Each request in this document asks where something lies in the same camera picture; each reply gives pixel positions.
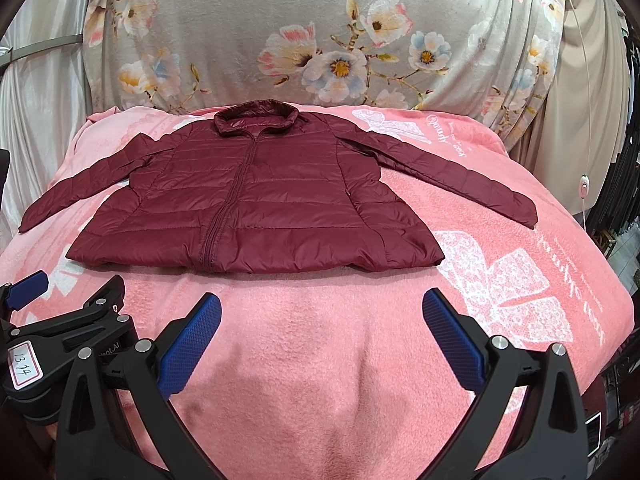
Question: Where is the pink fleece blanket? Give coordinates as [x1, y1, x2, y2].
[0, 103, 636, 480]

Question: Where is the beige curtain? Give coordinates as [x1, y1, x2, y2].
[511, 0, 630, 214]

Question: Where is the grey floral quilt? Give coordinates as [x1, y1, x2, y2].
[84, 0, 565, 148]

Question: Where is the white cable with switch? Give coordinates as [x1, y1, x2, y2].
[563, 0, 598, 233]

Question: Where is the white satin sheet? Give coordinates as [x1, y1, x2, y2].
[1, 0, 88, 246]

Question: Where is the maroon quilted puffer jacket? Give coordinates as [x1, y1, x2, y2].
[20, 100, 538, 273]

